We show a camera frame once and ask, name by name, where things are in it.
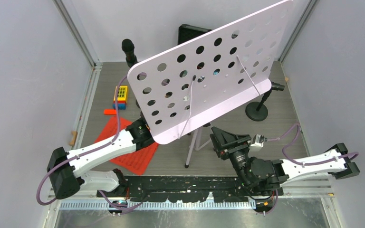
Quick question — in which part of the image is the wooden block on rail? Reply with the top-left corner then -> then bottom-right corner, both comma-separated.
69,131 -> 78,147

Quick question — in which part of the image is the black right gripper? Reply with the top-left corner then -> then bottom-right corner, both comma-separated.
208,127 -> 250,187

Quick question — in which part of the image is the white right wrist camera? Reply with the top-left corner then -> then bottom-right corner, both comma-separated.
250,134 -> 267,152

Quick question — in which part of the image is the orange flat toy brick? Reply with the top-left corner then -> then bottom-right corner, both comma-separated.
103,109 -> 117,115

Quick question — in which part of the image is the blue toy brick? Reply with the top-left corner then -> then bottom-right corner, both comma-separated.
113,103 -> 126,110

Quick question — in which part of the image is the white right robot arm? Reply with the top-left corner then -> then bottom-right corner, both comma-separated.
210,127 -> 360,197

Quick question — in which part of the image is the yellow grid toy brick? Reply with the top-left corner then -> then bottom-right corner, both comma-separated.
113,85 -> 129,102

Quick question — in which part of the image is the red sheet music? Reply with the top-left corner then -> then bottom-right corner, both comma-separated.
94,115 -> 159,175

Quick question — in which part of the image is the black microphone orange ring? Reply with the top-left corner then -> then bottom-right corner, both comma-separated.
121,38 -> 138,68

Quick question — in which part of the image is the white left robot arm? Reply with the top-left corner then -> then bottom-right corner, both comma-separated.
47,118 -> 154,200

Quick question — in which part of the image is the black poker chip case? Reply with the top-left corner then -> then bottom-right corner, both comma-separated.
177,24 -> 212,45

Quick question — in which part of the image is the black microphone plain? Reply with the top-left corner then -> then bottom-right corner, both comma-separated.
271,81 -> 285,91

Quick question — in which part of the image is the lilac tripod music stand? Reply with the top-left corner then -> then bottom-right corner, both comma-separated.
127,0 -> 294,169

